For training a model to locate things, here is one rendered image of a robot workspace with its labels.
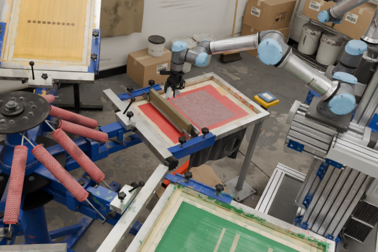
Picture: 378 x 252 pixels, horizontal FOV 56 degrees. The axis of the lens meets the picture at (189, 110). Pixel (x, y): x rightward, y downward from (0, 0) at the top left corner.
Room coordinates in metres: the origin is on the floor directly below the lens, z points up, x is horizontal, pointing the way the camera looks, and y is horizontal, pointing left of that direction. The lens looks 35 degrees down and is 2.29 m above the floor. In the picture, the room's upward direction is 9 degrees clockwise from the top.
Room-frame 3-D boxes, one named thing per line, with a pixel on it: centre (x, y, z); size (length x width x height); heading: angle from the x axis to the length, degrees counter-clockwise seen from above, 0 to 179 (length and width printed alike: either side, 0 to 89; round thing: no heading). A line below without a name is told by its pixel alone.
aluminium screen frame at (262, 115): (1.88, -0.04, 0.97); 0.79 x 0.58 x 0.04; 133
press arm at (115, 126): (1.50, 0.38, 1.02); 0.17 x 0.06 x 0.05; 133
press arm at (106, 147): (1.59, 0.28, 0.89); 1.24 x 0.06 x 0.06; 133
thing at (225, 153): (1.78, -0.20, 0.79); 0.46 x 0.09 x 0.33; 133
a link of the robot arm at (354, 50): (2.11, -0.95, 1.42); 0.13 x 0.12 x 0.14; 131
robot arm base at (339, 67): (2.10, -0.95, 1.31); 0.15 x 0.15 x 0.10
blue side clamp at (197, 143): (1.51, -0.05, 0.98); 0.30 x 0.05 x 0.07; 133
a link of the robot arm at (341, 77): (1.64, -0.75, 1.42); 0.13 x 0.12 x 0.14; 166
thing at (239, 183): (2.18, -0.53, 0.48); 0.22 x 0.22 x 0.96; 43
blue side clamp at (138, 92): (1.92, 0.33, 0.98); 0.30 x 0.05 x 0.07; 133
